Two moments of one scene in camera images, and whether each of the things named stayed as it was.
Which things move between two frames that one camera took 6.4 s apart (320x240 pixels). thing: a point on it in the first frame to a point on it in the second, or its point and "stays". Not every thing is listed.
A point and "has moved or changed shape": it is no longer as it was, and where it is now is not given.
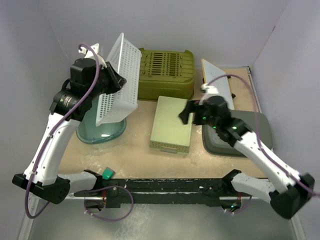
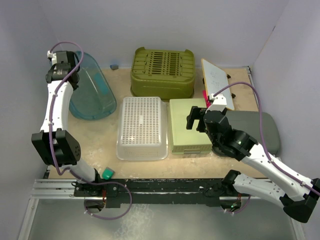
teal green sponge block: (107, 173) stays
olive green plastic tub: (169, 73) stays
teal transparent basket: (88, 131) has moved or changed shape
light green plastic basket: (169, 133) has moved or changed shape
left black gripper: (116, 82) to (76, 87)
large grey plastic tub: (257, 122) has moved or changed shape
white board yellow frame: (211, 71) stays
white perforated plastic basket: (125, 57) to (142, 129)
